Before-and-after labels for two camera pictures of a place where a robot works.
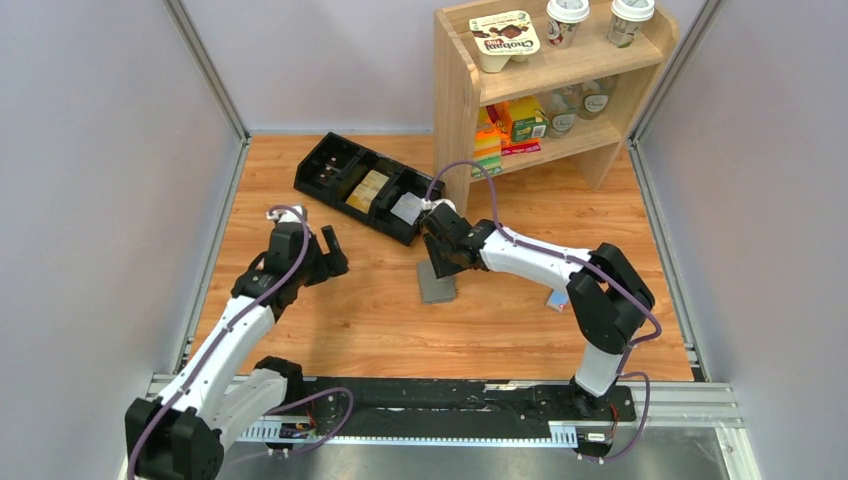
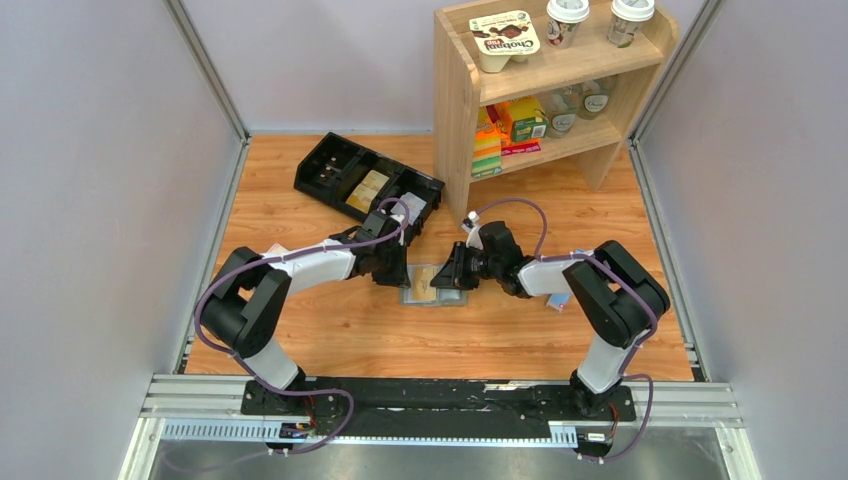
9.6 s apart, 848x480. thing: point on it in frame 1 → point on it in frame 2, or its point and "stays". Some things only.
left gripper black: [324, 263] → [390, 266]
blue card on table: [558, 299] stays
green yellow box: [529, 119] stays
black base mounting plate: [454, 408] stays
